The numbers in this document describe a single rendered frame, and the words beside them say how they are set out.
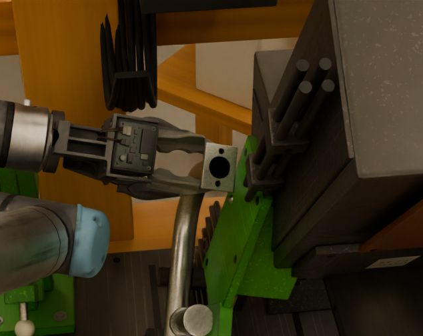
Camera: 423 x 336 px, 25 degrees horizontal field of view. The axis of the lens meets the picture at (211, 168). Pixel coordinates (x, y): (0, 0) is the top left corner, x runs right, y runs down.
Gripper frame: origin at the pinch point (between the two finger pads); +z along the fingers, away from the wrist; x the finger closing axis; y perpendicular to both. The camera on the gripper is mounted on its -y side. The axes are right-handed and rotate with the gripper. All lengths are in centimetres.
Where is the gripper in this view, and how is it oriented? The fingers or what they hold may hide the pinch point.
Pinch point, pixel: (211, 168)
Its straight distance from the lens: 116.9
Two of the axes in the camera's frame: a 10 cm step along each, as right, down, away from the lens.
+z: 9.5, 1.5, 2.6
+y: 2.8, -0.9, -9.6
